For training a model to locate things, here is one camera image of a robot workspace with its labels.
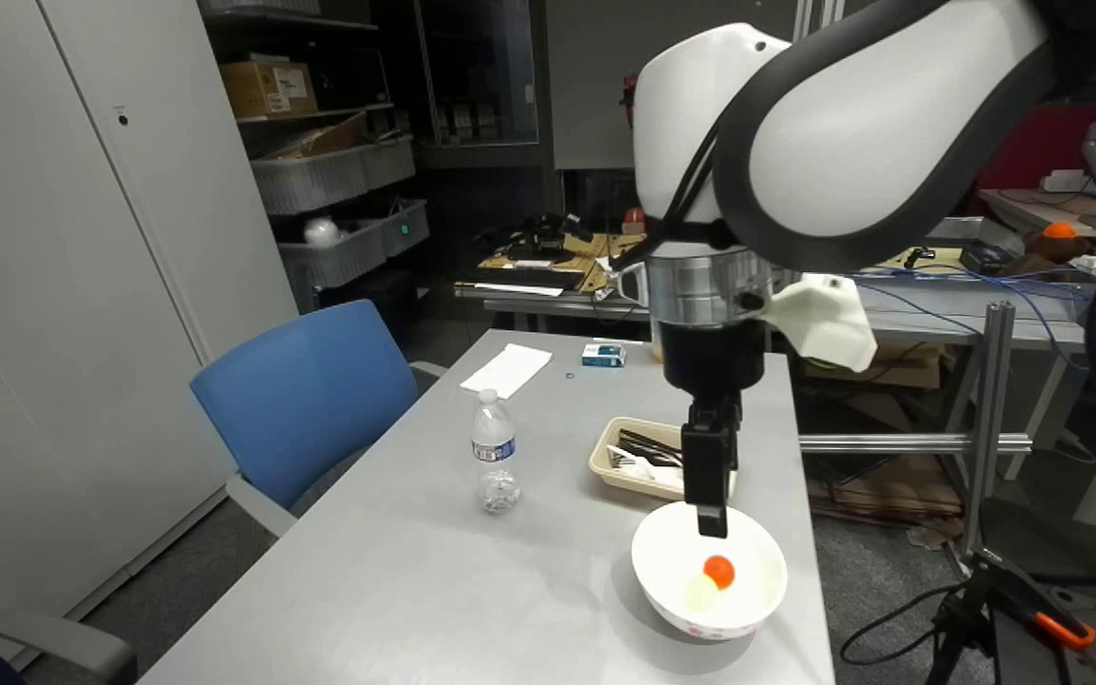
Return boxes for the brown cardboard pieces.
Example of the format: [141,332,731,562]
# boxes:
[481,212,651,297]

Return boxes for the beige cutlery tray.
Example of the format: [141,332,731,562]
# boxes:
[586,409,741,507]

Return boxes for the white napkin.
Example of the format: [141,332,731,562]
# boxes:
[603,448,655,494]

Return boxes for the clear plastic water bottle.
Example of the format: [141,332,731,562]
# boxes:
[468,384,524,517]

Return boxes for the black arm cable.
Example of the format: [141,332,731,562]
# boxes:
[649,71,763,257]

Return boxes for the white paper sheet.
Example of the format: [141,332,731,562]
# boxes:
[457,342,556,398]

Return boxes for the dark metal shelf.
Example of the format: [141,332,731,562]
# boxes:
[199,0,548,308]

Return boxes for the yellow ball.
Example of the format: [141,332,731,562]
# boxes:
[682,566,718,609]

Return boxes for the small blue white box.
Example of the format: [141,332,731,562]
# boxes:
[579,337,628,371]

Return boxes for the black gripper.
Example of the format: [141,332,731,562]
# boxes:
[660,318,770,541]

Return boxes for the orange black clamp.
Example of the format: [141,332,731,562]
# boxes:
[996,574,1096,653]

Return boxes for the brown cardboard box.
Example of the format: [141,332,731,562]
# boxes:
[216,52,320,127]

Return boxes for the grey workbench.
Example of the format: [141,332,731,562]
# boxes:
[451,270,655,335]

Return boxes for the black floor cable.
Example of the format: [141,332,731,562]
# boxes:
[839,585,961,668]

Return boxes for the white round object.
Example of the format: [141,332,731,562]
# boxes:
[301,212,348,246]

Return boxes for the grey storage bin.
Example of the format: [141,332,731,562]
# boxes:
[279,199,433,297]
[249,129,419,219]

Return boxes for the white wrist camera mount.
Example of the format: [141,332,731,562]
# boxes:
[770,270,884,375]

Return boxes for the white bowl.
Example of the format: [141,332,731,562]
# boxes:
[628,500,792,642]

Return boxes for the grey metal cabinet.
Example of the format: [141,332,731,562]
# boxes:
[0,0,305,625]

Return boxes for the black plastic fork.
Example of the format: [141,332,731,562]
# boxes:
[619,446,690,473]
[618,431,690,455]

